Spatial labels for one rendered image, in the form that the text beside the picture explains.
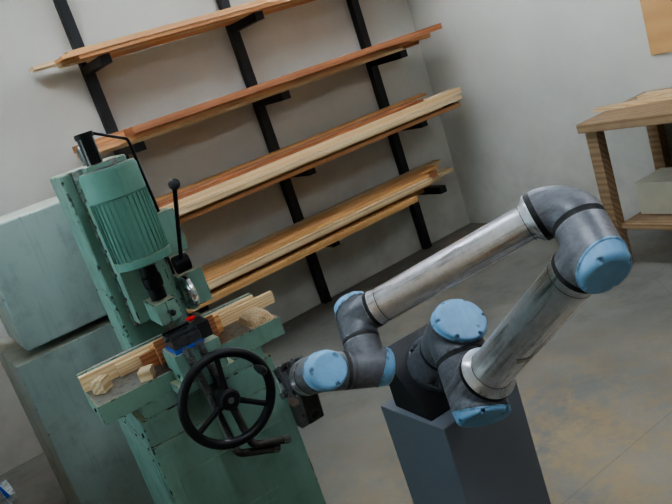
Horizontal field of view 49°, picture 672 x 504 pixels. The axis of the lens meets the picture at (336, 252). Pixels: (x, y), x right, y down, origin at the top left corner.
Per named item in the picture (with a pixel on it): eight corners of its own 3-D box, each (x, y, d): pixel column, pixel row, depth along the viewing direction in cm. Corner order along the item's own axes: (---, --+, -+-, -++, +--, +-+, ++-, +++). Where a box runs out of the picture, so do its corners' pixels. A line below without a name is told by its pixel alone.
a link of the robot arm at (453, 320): (461, 322, 219) (478, 289, 205) (480, 373, 209) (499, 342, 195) (413, 329, 215) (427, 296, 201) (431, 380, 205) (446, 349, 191)
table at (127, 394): (111, 436, 197) (103, 417, 196) (89, 407, 224) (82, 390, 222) (299, 337, 223) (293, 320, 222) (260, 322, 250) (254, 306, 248)
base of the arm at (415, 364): (446, 328, 229) (454, 311, 221) (480, 378, 219) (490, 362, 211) (395, 350, 221) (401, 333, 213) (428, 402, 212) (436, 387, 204)
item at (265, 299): (121, 377, 222) (115, 366, 221) (119, 376, 224) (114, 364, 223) (275, 301, 246) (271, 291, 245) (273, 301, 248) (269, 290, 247)
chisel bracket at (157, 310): (164, 331, 224) (154, 306, 222) (152, 324, 236) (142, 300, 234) (186, 320, 227) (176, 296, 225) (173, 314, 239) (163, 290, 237)
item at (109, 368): (85, 392, 219) (78, 378, 218) (84, 391, 221) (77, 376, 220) (257, 308, 245) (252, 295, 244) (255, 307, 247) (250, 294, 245)
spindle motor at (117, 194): (125, 276, 213) (83, 176, 206) (111, 271, 228) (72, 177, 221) (179, 253, 221) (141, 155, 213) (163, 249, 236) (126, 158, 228)
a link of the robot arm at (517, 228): (572, 153, 155) (321, 301, 179) (597, 198, 148) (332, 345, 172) (589, 178, 164) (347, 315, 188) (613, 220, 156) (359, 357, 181)
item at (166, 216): (167, 257, 245) (150, 216, 241) (160, 255, 253) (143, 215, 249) (190, 248, 249) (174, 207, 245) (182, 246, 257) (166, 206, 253)
